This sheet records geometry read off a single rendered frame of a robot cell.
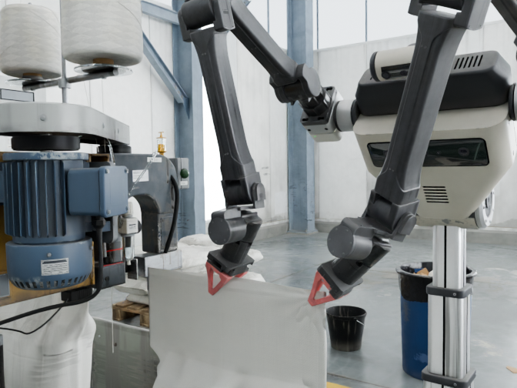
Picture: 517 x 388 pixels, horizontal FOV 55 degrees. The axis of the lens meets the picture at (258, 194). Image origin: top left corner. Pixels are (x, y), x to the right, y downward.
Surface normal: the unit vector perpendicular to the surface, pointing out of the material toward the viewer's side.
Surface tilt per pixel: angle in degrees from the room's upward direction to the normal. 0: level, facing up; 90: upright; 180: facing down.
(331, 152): 90
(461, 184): 130
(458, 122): 40
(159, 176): 90
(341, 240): 78
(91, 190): 90
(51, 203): 90
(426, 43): 99
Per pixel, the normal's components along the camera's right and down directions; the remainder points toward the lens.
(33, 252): 0.07, 0.09
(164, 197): 0.83, 0.02
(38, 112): 0.29, 0.06
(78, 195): -0.17, 0.05
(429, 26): -0.82, 0.19
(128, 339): -0.55, 0.05
